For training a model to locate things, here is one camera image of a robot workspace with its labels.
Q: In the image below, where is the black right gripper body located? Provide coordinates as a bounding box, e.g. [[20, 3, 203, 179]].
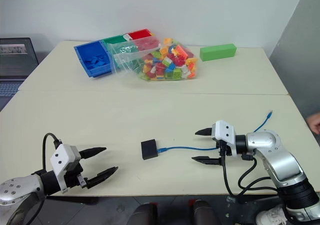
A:
[[212, 137, 232, 166]]

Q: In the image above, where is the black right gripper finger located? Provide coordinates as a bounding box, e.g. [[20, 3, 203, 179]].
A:
[[194, 126, 213, 137], [191, 155, 222, 166]]

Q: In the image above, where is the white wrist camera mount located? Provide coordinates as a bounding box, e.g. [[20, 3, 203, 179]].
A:
[[49, 143, 82, 194], [211, 119, 237, 156]]

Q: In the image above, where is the white sneaker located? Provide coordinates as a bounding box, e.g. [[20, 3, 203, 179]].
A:
[[255, 204, 289, 225]]

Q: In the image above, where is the clear bag of toy bricks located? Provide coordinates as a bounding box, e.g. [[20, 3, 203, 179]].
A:
[[107, 36, 200, 82]]

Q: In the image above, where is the dark rounded shape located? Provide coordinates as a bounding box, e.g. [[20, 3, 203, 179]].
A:
[[127, 202, 159, 225], [187, 199, 221, 225]]

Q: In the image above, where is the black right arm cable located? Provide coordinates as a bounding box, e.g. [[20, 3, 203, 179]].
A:
[[219, 149, 280, 205]]

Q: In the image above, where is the small black box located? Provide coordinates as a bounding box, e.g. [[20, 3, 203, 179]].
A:
[[140, 139, 159, 160]]

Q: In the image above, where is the red plastic bin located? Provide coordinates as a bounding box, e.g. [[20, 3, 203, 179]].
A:
[[127, 28, 161, 51]]

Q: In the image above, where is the green rectangular block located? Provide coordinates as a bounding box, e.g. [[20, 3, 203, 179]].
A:
[[199, 43, 238, 62]]

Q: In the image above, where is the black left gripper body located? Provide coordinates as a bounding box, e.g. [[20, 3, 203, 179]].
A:
[[62, 162, 89, 190]]

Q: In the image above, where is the person's bare hand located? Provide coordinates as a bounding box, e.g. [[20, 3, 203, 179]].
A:
[[305, 111, 320, 136]]

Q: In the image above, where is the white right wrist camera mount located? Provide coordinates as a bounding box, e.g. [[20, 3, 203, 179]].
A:
[[211, 119, 237, 156]]

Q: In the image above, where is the grey laptop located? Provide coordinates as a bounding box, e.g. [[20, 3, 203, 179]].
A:
[[0, 37, 40, 97]]

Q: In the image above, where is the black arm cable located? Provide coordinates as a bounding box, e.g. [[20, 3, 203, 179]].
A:
[[41, 132, 63, 173], [219, 149, 280, 205]]

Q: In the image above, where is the blue plastic bin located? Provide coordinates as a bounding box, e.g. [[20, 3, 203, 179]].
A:
[[73, 40, 114, 79]]

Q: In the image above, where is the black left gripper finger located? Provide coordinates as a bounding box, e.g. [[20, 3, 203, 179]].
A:
[[79, 146, 108, 160], [85, 166, 119, 189]]

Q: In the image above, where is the green plastic bin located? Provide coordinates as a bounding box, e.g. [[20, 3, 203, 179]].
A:
[[102, 34, 141, 61]]

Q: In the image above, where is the blue Ethernet cable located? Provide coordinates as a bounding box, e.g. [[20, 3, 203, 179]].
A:
[[156, 110, 274, 154]]

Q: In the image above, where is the grey partition panel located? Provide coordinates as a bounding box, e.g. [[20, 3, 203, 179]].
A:
[[268, 0, 320, 126]]

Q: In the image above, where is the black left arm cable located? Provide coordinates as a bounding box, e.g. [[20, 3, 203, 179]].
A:
[[41, 132, 63, 173]]

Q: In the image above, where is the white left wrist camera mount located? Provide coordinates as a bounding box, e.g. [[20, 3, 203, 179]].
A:
[[49, 143, 82, 194]]

